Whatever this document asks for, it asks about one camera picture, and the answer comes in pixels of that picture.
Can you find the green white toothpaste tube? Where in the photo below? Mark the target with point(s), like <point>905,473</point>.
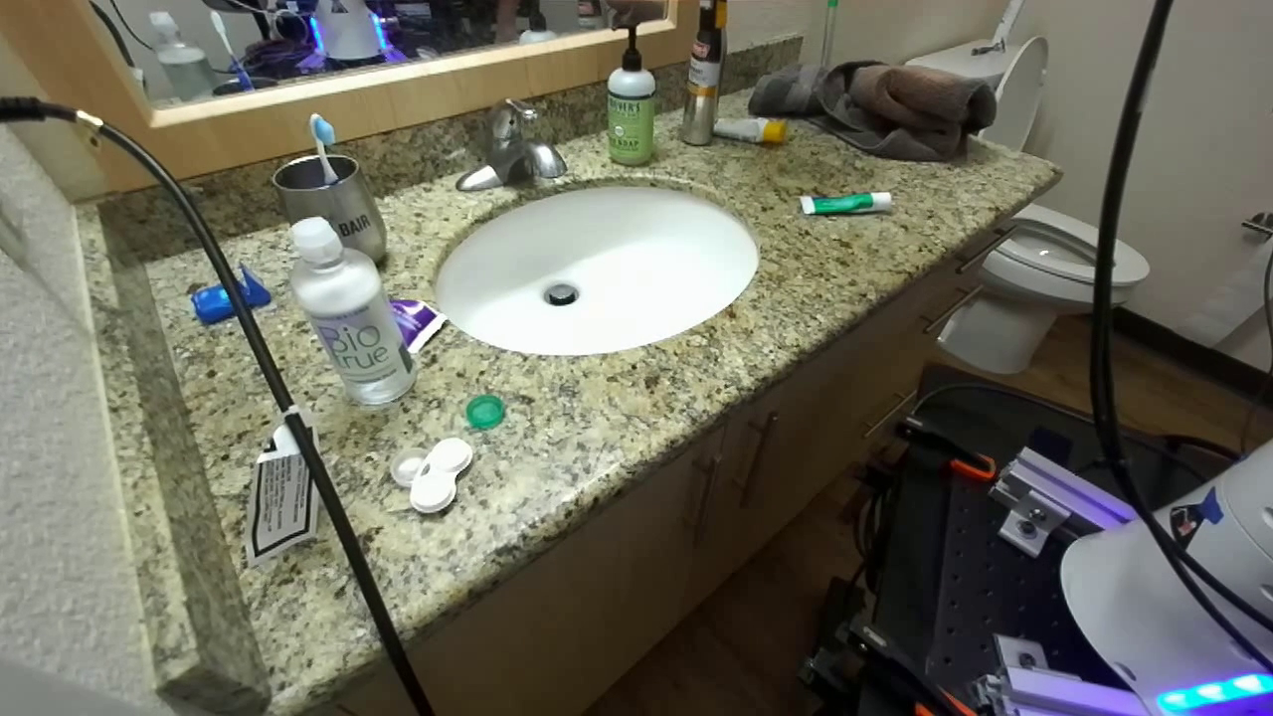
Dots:
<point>849,203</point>

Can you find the wooden vanity cabinet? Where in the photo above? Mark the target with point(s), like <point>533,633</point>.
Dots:
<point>637,570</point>

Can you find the chrome faucet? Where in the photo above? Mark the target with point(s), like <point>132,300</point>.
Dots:
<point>514,160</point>

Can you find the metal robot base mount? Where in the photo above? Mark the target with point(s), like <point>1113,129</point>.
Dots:
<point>1060,497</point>

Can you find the white oval sink basin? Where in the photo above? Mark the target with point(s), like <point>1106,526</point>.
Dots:
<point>637,264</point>

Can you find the wood framed wall mirror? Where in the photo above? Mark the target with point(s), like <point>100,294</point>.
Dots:
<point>400,82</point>

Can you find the blue white toothbrush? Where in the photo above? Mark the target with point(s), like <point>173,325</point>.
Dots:
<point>325,131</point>

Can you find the orange black clamp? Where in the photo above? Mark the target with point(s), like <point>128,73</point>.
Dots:
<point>980,468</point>

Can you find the purple packet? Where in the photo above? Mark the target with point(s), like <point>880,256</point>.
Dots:
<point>421,325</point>

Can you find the small green round cap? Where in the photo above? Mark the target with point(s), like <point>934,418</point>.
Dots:
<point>486,412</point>

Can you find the small blue plastic item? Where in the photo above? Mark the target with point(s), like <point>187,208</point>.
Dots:
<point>221,305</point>

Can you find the brown folded towel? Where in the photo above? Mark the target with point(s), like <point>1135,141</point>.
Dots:
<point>902,105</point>

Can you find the green soap pump bottle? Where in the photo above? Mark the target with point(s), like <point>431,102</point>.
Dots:
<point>632,126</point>

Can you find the white sunscreen tube yellow cap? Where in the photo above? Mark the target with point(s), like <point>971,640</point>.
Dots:
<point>758,131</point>

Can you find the spray can with orange cap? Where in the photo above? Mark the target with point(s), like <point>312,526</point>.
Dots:
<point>701,92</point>

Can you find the metal wall holder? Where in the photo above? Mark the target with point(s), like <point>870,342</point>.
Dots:
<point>1257,227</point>

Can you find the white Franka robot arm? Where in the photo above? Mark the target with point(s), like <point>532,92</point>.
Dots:
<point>1120,602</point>

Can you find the clear contact solution bottle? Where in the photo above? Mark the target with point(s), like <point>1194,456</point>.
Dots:
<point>356,341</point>

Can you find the metal toothbrush cup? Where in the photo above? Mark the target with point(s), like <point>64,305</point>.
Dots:
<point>333,212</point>

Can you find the white toilet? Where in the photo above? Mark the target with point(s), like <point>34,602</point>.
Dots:
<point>1060,264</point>

